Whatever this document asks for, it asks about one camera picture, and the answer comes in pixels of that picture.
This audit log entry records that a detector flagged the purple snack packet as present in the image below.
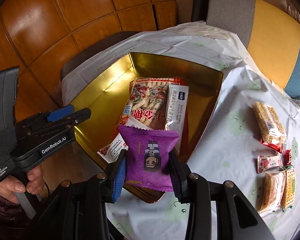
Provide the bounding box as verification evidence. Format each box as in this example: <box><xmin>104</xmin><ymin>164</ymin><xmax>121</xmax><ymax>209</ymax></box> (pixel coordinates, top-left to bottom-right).
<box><xmin>119</xmin><ymin>126</ymin><xmax>179</xmax><ymax>192</ymax></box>

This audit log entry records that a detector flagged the large red snack bag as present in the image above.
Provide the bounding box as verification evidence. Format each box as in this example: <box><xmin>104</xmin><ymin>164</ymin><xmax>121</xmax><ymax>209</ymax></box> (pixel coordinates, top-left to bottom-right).
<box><xmin>111</xmin><ymin>76</ymin><xmax>190</xmax><ymax>156</ymax></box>

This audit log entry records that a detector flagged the white toothpaste-like packet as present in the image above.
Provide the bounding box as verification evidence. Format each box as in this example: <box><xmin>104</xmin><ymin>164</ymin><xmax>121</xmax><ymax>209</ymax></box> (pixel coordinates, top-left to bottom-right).
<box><xmin>165</xmin><ymin>84</ymin><xmax>189</xmax><ymax>153</ymax></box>

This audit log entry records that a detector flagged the brown snack bar packet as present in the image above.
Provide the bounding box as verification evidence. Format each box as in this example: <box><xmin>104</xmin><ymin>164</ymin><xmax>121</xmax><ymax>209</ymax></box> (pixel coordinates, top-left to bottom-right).
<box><xmin>252</xmin><ymin>101</ymin><xmax>287</xmax><ymax>153</ymax></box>

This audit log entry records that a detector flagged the red candy packet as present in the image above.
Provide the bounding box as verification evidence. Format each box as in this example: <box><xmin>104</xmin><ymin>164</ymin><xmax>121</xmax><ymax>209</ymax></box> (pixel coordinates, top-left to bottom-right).
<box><xmin>284</xmin><ymin>150</ymin><xmax>292</xmax><ymax>167</ymax></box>

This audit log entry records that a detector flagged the white red snack packet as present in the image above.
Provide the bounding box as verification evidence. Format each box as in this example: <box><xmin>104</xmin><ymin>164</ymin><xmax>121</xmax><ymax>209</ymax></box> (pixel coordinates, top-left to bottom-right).
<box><xmin>97</xmin><ymin>133</ymin><xmax>128</xmax><ymax>164</ymax></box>

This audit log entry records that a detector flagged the green cracker packet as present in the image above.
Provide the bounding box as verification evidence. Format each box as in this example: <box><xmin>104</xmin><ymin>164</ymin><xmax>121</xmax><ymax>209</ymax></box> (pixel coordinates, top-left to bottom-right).
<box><xmin>281</xmin><ymin>165</ymin><xmax>296</xmax><ymax>210</ymax></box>

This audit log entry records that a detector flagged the left hand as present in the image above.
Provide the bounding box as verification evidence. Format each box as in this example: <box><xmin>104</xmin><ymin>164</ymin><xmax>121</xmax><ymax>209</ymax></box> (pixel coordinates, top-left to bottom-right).
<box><xmin>0</xmin><ymin>163</ymin><xmax>46</xmax><ymax>204</ymax></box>

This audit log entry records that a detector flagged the gold red tin box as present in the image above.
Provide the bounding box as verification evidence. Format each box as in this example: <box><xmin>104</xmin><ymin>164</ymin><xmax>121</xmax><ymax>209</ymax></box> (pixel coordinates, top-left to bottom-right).
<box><xmin>72</xmin><ymin>53</ymin><xmax>223</xmax><ymax>168</ymax></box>

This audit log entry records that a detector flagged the white cloud pattern tablecloth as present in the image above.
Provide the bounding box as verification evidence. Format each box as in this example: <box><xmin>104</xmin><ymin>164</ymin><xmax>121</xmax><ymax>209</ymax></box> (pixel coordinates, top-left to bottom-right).
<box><xmin>62</xmin><ymin>22</ymin><xmax>300</xmax><ymax>239</ymax></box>

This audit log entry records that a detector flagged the pink floral candy packet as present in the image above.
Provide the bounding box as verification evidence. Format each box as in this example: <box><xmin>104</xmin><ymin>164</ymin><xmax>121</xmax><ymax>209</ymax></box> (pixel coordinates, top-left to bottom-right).
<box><xmin>257</xmin><ymin>155</ymin><xmax>283</xmax><ymax>173</ymax></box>

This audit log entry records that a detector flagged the clear orange cake packet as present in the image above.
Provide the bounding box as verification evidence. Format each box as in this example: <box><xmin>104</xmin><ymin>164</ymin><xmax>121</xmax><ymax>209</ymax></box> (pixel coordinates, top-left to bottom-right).
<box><xmin>258</xmin><ymin>170</ymin><xmax>286</xmax><ymax>217</ymax></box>

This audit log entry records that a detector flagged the grey yellow blue chair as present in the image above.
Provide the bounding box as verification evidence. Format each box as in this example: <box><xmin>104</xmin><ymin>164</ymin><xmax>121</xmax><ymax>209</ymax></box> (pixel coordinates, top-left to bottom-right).
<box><xmin>191</xmin><ymin>0</ymin><xmax>300</xmax><ymax>99</ymax></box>

